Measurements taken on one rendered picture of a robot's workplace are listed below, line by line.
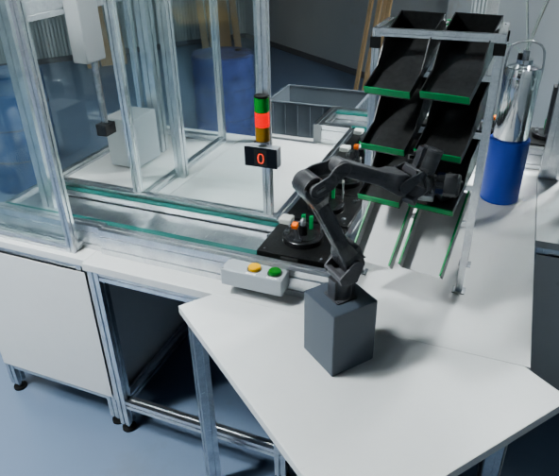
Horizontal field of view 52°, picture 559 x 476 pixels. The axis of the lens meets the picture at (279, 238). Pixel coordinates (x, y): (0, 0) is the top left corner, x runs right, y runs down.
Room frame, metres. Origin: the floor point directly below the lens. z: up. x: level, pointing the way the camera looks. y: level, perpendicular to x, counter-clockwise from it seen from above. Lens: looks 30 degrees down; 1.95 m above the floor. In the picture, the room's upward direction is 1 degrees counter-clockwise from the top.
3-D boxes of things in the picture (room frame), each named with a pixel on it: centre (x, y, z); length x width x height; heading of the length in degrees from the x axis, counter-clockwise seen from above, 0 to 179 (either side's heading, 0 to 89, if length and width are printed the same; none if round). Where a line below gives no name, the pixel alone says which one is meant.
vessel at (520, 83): (2.19, -0.94, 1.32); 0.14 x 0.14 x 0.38
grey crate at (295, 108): (3.81, -0.29, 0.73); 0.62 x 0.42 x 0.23; 67
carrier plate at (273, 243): (1.68, -0.08, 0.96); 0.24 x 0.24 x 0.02; 67
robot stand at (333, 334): (1.23, -0.16, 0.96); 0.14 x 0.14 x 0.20; 30
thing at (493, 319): (2.09, -0.25, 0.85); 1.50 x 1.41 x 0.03; 67
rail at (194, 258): (1.65, 0.23, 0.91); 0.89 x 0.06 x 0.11; 67
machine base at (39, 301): (2.51, 0.73, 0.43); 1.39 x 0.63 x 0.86; 157
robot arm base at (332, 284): (1.23, -0.16, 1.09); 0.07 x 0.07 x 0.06; 30
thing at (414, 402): (1.25, -0.20, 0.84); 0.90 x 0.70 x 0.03; 30
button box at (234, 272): (1.51, 0.08, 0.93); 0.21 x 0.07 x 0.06; 67
